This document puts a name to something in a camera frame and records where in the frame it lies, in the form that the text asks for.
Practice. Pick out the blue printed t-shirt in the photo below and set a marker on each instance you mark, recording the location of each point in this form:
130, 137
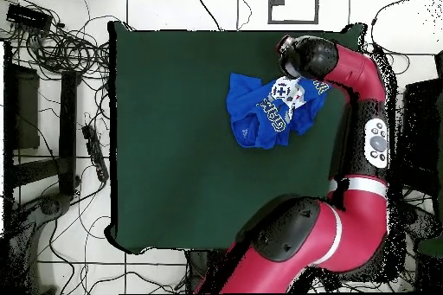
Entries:
249, 108

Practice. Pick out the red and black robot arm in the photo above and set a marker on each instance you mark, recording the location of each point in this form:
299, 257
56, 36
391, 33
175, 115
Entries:
346, 232

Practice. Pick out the dark green table cloth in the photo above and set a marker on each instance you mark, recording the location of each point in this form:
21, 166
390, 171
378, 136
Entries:
155, 135

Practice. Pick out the black power strip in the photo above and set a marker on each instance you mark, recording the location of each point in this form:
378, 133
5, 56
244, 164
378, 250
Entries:
95, 153

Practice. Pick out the black floor stand base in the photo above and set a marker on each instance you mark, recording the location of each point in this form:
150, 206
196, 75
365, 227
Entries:
52, 205

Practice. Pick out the black electronics box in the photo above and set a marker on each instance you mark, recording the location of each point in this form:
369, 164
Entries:
29, 16

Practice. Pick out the black metal frame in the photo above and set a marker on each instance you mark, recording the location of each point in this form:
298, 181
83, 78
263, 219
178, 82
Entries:
68, 118
422, 118

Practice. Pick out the grey square floor frame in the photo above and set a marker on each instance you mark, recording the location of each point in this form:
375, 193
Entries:
316, 1

